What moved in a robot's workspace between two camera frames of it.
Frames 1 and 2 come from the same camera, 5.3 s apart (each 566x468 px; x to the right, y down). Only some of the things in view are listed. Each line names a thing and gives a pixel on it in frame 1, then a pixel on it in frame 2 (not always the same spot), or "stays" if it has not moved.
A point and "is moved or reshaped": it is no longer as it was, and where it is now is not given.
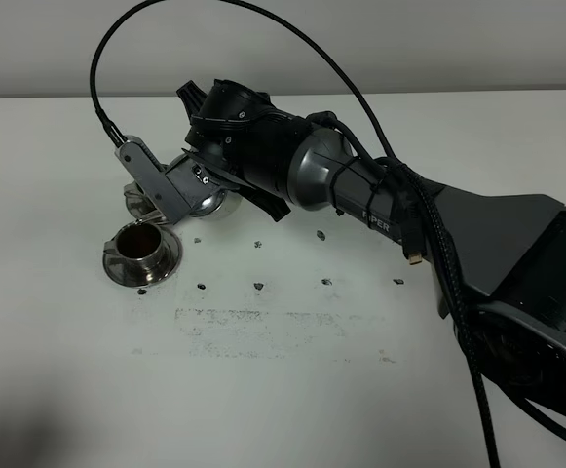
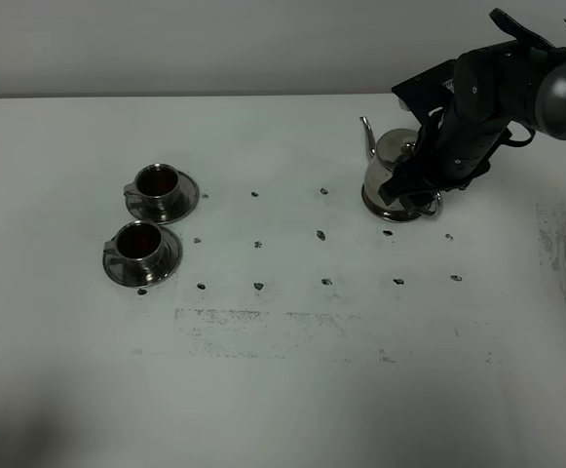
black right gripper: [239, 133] → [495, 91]
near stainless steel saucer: [119, 276] stays
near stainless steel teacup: [137, 243] stays
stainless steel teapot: [221, 204] is moved or reshaped
